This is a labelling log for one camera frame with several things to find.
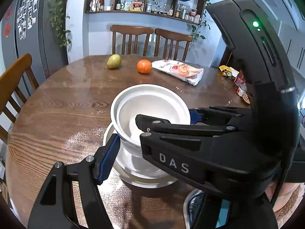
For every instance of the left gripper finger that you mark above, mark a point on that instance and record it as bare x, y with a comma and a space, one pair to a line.
54, 206

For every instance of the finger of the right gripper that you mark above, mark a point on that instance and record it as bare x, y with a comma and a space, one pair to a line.
197, 154
217, 115

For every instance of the patterned square plate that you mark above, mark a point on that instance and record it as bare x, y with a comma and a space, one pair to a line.
191, 207

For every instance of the small white deep bowl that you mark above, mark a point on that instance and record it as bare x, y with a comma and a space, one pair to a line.
149, 100

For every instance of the large beige bowl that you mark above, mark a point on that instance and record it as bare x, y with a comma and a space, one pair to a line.
140, 182

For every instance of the medium white bowl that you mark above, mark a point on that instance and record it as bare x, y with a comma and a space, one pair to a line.
131, 160

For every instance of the dark sauce jar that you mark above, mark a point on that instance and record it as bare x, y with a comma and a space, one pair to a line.
245, 98

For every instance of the red label jar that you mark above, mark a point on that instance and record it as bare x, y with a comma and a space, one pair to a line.
241, 90

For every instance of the red sauce bottle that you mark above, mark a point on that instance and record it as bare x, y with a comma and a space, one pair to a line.
239, 80

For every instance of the white snack bag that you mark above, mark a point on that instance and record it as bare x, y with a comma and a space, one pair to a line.
180, 70

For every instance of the yellow snack packet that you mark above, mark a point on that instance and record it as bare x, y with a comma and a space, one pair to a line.
228, 72

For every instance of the blue plate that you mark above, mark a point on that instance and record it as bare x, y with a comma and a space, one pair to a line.
223, 213

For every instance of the orange fruit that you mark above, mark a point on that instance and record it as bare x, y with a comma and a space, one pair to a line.
144, 66

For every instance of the right wooden chair back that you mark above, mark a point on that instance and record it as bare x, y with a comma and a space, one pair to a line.
171, 44

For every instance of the green pear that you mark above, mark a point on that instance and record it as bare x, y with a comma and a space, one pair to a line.
114, 61

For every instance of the left wooden chair back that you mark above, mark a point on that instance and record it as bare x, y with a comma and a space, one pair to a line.
130, 38

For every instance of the side wooden chair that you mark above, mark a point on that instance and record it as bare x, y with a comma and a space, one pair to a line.
9, 84

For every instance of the grey refrigerator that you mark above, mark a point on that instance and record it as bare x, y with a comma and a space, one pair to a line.
26, 28

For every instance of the hanging green vine plant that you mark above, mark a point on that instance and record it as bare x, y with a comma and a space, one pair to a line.
57, 19

